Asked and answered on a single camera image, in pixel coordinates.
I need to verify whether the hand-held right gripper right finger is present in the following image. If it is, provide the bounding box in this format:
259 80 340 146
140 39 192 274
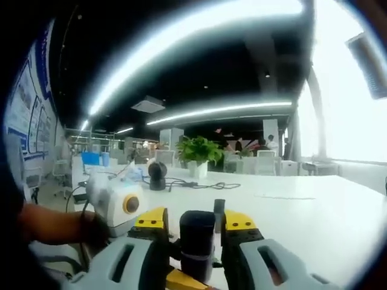
220 209 341 290

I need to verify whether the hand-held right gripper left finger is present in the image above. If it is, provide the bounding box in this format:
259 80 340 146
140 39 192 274
59 207 170 290

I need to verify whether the tall bottle's black cap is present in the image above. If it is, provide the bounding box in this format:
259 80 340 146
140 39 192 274
179 210 216 254

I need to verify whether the short cosmetic bottle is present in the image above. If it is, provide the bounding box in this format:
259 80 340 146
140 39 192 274
213 198 227 234

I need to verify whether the person's left hand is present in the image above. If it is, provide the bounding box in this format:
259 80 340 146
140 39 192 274
80 211 112 248

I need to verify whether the clear plastic bag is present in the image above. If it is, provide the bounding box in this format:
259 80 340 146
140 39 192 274
120 161 149 185

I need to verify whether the white table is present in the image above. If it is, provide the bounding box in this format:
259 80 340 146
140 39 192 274
71 164 387 290

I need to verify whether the blue storage box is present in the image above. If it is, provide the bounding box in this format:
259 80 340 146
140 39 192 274
80 152 102 167

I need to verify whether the flat white sheet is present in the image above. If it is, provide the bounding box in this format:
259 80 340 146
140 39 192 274
253 191 317 201

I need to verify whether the metal shelf rack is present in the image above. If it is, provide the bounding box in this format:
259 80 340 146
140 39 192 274
68 128 128 146

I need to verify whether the person in black shirt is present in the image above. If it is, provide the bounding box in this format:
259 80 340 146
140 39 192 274
0 169 61 290

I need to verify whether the group of white office chairs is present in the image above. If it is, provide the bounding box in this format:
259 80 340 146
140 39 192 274
223 149 339 178

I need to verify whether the green potted plant white pot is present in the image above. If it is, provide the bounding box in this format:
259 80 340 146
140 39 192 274
175 135 224 179

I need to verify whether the ceiling air conditioner unit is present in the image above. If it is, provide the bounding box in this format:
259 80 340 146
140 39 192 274
131 95 166 113

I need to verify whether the long ceiling light strip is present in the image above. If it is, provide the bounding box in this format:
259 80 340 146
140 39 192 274
80 0 303 129
146 101 293 126

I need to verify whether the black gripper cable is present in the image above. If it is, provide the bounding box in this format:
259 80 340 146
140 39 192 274
65 181 91 268

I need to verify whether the long black cable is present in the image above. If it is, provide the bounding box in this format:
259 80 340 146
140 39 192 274
164 178 242 192

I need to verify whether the blue and white wall poster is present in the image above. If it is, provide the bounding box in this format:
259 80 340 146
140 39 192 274
5 21 58 161

